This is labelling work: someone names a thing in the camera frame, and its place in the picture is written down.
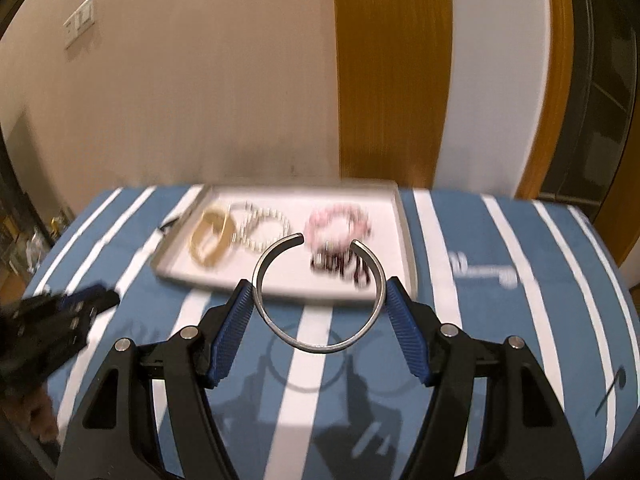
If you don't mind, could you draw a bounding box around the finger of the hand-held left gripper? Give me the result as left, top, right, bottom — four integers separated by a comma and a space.
56, 284, 121, 322

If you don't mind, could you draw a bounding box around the grey jewelry tray box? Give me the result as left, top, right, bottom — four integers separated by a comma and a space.
152, 182, 419, 307

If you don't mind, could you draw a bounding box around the pink bead bracelet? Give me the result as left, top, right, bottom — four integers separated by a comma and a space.
305, 202, 375, 252

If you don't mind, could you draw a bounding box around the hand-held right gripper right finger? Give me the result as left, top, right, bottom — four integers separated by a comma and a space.
384, 276, 586, 480

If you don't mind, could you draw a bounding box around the black thin stick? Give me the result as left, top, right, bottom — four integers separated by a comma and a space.
595, 367, 629, 417

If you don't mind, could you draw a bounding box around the blue white striped blanket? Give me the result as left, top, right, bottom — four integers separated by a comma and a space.
25, 185, 640, 480

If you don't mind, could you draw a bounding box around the wooden door frame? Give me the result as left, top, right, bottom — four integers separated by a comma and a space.
331, 0, 574, 202

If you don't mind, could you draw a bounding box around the white door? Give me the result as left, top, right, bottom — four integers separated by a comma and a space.
434, 0, 559, 192

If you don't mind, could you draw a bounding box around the white pearl bracelet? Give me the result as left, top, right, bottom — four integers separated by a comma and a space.
230, 201, 292, 256

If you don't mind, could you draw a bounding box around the dark cabinet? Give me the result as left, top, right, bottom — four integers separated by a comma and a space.
542, 0, 640, 267

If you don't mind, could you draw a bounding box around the person's left hand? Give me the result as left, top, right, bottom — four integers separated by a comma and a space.
20, 385, 62, 447

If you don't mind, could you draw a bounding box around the white wall switch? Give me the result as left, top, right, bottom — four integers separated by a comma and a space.
63, 0, 96, 50

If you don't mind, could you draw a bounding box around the silver cuff bangle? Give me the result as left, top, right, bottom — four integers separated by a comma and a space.
251, 232, 388, 356

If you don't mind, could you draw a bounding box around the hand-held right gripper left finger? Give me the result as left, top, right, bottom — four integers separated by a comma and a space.
55, 280, 258, 480

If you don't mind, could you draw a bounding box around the dark red bead bracelet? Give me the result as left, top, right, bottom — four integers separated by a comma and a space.
310, 246, 374, 289

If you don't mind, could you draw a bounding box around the gold bangle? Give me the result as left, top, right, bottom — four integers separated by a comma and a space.
187, 204, 236, 269

